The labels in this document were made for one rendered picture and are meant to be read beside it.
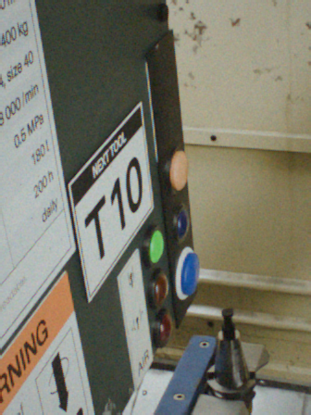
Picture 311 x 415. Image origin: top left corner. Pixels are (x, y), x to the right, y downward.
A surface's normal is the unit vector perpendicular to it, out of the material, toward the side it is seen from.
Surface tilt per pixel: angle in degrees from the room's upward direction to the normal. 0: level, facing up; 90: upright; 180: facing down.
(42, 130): 90
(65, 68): 90
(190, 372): 0
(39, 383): 90
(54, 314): 90
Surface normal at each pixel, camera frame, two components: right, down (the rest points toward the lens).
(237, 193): -0.34, 0.50
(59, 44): 0.94, 0.09
